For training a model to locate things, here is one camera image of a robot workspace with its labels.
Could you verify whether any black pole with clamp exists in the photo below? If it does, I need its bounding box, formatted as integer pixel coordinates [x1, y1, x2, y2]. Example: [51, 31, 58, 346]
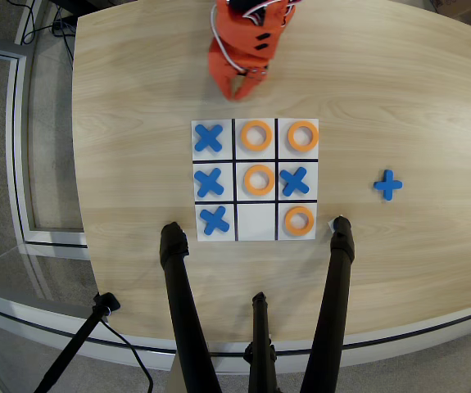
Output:
[34, 292, 121, 393]

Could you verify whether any black cable on pole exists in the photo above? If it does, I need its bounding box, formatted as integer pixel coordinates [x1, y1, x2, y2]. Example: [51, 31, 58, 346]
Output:
[99, 318, 154, 393]

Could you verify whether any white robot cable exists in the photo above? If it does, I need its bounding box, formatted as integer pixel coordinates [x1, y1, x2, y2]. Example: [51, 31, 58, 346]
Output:
[210, 0, 298, 76]

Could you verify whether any blue foam cross piece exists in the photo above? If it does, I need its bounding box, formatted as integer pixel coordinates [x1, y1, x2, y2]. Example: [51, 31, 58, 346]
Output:
[373, 169, 404, 202]
[199, 206, 231, 237]
[279, 166, 310, 197]
[193, 124, 224, 153]
[193, 167, 224, 198]

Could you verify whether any white tic-tac-toe board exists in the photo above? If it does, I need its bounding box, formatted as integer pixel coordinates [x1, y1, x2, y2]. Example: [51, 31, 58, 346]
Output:
[191, 118, 320, 242]

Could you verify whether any black floor cable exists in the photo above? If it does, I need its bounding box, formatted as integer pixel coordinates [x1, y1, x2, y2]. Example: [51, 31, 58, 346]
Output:
[20, 0, 43, 46]
[52, 6, 76, 66]

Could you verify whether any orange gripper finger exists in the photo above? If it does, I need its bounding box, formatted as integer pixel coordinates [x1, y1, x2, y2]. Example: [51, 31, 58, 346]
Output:
[233, 69, 269, 102]
[208, 60, 241, 102]

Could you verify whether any white framed glass panel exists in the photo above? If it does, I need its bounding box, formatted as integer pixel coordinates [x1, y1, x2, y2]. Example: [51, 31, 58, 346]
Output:
[0, 44, 91, 251]

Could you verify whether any black tripod leg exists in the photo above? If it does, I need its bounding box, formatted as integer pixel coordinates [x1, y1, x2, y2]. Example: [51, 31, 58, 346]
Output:
[299, 215, 356, 393]
[159, 221, 223, 393]

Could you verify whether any orange foam ring piece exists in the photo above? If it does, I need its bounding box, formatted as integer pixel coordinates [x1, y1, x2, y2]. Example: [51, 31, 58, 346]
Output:
[241, 120, 274, 151]
[283, 206, 315, 237]
[243, 164, 276, 196]
[287, 120, 320, 152]

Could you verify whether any thin black tripod column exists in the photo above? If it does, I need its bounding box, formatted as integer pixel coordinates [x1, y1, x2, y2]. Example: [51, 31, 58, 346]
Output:
[242, 291, 279, 393]

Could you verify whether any cardboard box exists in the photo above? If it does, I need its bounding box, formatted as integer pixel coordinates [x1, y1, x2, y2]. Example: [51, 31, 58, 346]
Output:
[429, 0, 471, 20]

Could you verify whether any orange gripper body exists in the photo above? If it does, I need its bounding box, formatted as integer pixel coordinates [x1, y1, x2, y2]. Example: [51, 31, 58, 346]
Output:
[207, 3, 297, 75]

